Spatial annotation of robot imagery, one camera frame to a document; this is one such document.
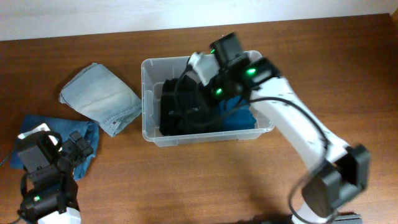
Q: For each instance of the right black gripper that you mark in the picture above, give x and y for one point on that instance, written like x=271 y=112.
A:
x=211 y=98

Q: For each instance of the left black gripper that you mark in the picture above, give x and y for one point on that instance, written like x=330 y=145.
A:
x=73 y=145

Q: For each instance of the dark blue garment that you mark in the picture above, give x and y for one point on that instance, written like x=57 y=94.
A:
x=240 y=119

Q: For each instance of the medium blue jeans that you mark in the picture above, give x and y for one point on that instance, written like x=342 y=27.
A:
x=85 y=134

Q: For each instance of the large black garment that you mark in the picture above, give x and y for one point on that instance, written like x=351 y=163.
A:
x=185 y=101

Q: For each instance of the clear plastic storage bin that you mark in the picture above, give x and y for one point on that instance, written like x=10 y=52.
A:
x=154 y=72

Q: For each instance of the light blue jeans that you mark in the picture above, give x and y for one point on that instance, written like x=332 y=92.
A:
x=101 y=96

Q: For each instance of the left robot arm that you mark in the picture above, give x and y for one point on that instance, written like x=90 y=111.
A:
x=48 y=189

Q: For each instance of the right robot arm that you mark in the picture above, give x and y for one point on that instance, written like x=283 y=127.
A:
x=337 y=172

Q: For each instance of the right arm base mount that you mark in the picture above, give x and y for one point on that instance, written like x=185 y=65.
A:
x=351 y=218

